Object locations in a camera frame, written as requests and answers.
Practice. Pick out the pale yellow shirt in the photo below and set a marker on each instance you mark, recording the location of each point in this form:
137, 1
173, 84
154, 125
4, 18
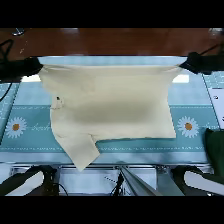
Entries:
110, 100

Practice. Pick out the dark green garment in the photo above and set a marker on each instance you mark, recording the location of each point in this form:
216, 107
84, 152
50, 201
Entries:
215, 150

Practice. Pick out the silver frame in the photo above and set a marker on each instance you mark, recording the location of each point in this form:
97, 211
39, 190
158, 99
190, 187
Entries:
140, 185

